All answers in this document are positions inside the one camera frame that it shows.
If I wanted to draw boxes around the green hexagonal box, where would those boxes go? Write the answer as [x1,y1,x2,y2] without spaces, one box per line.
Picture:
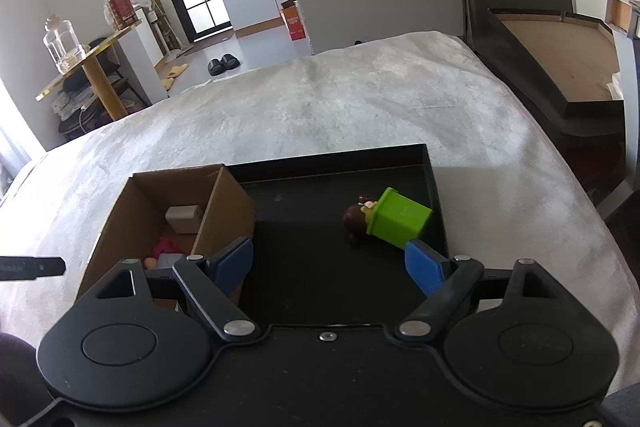
[360,187,433,249]

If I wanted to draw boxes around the grey purple cube toy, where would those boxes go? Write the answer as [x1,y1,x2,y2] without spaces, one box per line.
[156,254,188,270]

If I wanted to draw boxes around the white charger plug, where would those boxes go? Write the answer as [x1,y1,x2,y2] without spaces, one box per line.
[165,205,203,235]

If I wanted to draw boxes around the pink red toy figure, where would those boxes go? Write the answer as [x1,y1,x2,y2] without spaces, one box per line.
[143,237,184,270]

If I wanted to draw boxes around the brown bear figurine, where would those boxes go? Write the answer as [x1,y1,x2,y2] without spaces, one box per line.
[343,195,378,235]

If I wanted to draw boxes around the brown cardboard box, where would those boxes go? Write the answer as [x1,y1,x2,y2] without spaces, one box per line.
[77,165,255,296]

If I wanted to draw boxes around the person's hand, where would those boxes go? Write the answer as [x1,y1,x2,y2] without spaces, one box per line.
[1,333,52,426]

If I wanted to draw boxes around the white plush blanket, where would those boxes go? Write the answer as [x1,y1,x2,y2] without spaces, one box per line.
[1,31,639,389]

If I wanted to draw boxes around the gold round side table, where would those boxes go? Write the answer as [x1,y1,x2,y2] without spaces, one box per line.
[36,20,141,121]

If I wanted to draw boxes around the yellow slippers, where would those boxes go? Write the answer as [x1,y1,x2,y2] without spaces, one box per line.
[162,64,189,91]

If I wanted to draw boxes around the black slippers pair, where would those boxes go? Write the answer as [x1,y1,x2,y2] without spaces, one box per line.
[207,53,241,76]

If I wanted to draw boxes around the glass jar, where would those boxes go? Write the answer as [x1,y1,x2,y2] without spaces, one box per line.
[43,15,86,74]

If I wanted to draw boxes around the orange cardboard box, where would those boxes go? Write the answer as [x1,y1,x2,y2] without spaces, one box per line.
[280,0,306,41]

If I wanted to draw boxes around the black framed cork tray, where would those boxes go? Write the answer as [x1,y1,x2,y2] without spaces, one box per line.
[474,9,624,139]

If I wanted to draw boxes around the red tin canister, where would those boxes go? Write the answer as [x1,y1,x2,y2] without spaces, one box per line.
[106,0,138,30]

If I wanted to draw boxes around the grey side shelf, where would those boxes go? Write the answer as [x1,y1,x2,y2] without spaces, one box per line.
[605,0,639,185]

